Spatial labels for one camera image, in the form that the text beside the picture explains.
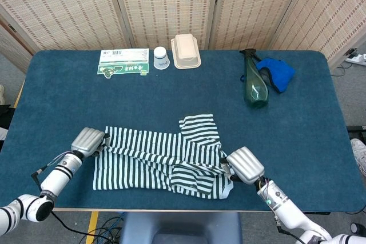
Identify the blue table mat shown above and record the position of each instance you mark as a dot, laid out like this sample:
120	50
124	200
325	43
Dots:
57	98

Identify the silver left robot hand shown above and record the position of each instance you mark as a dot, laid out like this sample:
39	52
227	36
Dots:
87	142

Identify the white shoe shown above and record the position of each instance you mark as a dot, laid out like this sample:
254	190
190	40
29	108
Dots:
359	152

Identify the green striped T-shirt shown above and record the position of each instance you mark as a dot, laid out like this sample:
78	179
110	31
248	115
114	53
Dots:
137	169

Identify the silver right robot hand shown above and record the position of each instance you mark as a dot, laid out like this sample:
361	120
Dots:
246	165

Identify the white power strip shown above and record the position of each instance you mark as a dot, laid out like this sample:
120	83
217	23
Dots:
357	59

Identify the black metal stand base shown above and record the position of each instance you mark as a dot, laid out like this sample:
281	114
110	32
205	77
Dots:
357	128

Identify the green white flattened carton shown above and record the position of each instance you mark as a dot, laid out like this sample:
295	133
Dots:
124	61

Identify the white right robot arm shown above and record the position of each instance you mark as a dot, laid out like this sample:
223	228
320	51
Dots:
283	207

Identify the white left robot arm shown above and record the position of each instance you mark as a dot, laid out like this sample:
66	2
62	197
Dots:
54	178

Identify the beige takeaway food box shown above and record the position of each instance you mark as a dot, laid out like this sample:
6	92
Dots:
186	52

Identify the white paper cup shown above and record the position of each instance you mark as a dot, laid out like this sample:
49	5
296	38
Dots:
161	59

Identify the blue cloth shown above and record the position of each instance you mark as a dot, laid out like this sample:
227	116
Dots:
281	74

